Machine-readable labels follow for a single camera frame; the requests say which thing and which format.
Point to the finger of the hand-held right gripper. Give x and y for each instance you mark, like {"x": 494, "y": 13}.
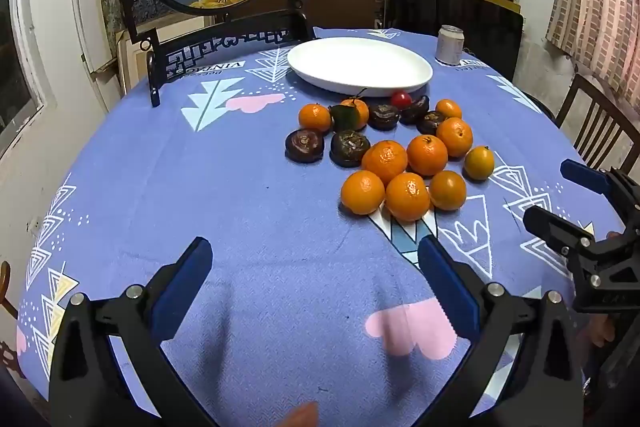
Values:
{"x": 550, "y": 222}
{"x": 582, "y": 174}

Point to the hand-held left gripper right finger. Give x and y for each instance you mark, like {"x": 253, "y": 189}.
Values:
{"x": 447, "y": 287}

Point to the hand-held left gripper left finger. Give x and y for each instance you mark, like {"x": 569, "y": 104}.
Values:
{"x": 182, "y": 287}

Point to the small yellow citrus fruit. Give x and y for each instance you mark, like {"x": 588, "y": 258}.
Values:
{"x": 479, "y": 163}

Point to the pile of mandarin oranges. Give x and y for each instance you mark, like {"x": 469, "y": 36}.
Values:
{"x": 407, "y": 196}

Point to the dark brown water chestnut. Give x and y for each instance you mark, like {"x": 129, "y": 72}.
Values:
{"x": 350, "y": 148}
{"x": 383, "y": 117}
{"x": 414, "y": 109}
{"x": 304, "y": 146}
{"x": 431, "y": 122}

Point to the white oval plate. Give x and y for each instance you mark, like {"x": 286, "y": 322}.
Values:
{"x": 360, "y": 64}

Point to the person's right hand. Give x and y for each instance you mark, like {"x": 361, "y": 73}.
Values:
{"x": 602, "y": 332}

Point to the person's left hand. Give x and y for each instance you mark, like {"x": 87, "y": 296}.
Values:
{"x": 300, "y": 416}

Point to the dark wooden chair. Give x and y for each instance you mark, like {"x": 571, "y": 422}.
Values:
{"x": 5, "y": 287}
{"x": 595, "y": 107}

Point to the blue printed tablecloth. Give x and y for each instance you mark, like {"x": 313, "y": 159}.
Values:
{"x": 225, "y": 187}

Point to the brick pattern cloth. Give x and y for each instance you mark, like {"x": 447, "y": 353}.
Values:
{"x": 595, "y": 7}

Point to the white drink can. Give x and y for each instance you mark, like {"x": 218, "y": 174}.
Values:
{"x": 449, "y": 47}

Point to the red cherry tomato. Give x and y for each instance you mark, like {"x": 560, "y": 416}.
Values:
{"x": 400, "y": 99}

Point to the black flat panel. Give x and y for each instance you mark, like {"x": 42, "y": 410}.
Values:
{"x": 450, "y": 7}

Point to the white door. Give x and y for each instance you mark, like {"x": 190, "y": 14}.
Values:
{"x": 90, "y": 17}

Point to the brown cardboard box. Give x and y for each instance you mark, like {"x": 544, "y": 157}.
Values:
{"x": 345, "y": 4}

